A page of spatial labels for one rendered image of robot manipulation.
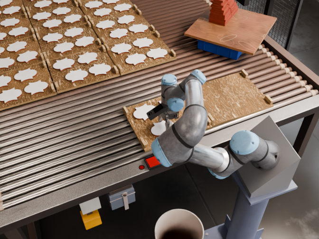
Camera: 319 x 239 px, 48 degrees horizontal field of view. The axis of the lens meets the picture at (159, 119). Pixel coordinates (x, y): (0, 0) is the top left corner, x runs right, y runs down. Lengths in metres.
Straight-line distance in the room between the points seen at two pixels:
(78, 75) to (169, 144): 1.22
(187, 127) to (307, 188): 1.91
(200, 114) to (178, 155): 0.17
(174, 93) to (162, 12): 1.46
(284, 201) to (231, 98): 1.07
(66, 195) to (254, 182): 0.91
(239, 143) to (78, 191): 0.80
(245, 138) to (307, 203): 1.45
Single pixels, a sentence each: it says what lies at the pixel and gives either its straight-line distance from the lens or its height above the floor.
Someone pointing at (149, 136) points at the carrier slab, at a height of 0.94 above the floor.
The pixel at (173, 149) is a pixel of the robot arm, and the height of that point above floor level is 1.39.
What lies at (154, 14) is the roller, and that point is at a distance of 3.00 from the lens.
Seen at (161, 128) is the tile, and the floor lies 0.95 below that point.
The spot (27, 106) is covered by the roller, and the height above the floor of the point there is 0.92.
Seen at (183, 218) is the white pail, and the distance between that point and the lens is 2.40.
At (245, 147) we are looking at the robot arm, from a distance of 1.59.
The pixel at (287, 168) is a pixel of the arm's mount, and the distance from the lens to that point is 1.74.
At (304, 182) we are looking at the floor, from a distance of 3.08.
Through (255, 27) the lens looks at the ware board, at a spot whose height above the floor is 1.04.
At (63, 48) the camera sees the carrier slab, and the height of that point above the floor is 0.95.
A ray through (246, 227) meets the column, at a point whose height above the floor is 0.45.
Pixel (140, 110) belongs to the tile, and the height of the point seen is 0.95.
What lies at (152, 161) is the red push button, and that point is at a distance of 1.84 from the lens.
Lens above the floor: 2.39
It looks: 46 degrees down
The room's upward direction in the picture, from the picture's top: 2 degrees counter-clockwise
